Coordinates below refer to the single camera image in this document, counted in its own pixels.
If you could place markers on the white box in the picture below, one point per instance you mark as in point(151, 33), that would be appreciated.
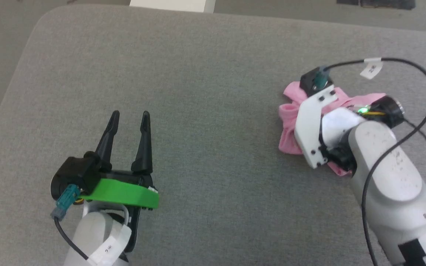
point(172, 5)

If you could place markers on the pink garment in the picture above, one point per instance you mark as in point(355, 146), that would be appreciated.
point(290, 118)

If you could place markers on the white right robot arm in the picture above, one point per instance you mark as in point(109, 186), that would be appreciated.
point(390, 177)

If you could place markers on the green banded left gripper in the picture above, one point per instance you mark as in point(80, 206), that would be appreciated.
point(124, 192)

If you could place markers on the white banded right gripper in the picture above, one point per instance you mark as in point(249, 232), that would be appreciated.
point(307, 127)

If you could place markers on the black floor mat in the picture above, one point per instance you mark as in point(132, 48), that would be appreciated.
point(375, 3)

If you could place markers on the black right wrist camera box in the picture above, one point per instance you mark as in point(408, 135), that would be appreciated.
point(314, 79)

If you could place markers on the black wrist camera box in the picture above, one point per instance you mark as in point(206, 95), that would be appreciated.
point(314, 79)
point(76, 171)

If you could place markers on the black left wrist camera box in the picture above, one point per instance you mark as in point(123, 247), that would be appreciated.
point(76, 171)

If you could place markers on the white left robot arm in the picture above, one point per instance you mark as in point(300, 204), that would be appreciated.
point(91, 236)

